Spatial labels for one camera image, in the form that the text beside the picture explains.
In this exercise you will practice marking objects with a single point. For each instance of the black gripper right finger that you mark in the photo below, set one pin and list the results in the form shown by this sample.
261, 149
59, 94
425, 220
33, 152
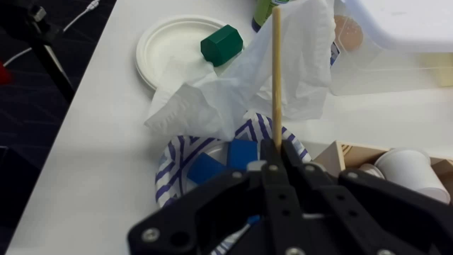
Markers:
355, 213

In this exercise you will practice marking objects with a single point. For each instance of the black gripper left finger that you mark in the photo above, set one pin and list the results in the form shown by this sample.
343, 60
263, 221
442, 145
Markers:
278, 213

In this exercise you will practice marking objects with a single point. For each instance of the wooden chopstick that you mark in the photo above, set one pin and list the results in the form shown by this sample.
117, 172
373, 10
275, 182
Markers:
278, 71

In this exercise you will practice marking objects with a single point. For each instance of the open wooden box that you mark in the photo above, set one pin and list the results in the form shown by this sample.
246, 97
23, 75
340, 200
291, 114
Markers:
363, 153

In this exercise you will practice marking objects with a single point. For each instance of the blue toy block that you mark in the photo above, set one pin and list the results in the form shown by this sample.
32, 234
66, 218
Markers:
243, 153
206, 169

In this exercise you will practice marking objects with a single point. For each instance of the white paper cup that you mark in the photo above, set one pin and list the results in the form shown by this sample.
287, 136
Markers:
411, 170

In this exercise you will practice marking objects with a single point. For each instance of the blue patterned paper plate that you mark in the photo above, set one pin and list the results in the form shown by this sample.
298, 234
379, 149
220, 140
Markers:
172, 160

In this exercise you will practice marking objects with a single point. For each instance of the clear plastic bag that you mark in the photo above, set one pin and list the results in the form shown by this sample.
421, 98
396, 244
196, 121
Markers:
207, 104

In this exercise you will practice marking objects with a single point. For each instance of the dark green house block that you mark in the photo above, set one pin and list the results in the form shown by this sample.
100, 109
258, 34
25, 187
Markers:
221, 44

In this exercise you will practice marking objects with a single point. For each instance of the white plastic bin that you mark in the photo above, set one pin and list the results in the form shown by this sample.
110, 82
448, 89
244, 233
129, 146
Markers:
406, 23

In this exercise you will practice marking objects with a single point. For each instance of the white paper plate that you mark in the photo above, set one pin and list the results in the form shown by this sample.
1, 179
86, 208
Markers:
165, 43

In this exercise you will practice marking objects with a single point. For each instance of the black metal stand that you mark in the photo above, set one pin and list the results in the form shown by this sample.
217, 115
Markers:
50, 57

